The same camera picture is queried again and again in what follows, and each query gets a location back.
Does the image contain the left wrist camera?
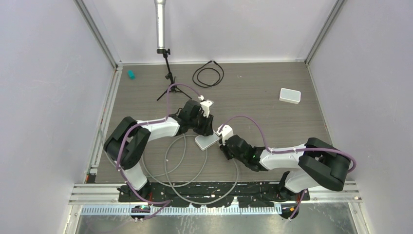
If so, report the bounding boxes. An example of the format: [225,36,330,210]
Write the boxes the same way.
[198,95,214,117]

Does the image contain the white slotted cable duct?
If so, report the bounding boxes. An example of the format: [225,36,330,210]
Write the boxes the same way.
[80,204,282,215]

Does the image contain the teal small block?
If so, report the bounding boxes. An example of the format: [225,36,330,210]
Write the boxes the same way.
[127,70,135,79]

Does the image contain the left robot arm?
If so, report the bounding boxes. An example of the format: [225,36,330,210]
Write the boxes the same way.
[103,99,214,202]

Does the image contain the grey ethernet cable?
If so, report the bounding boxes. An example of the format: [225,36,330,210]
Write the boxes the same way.
[98,129,240,206]

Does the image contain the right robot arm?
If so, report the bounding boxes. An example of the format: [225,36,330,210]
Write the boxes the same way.
[219,135,353,200]

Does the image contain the black tripod stand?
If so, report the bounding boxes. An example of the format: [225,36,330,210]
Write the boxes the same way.
[157,49,192,99]

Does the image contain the white network switch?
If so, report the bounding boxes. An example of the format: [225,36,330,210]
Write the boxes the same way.
[279,88,301,104]
[195,134,219,151]

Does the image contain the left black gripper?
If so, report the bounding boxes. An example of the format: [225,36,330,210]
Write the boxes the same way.
[189,111,213,137]

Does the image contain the black coiled cable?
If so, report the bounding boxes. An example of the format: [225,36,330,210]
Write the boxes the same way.
[192,60,225,88]

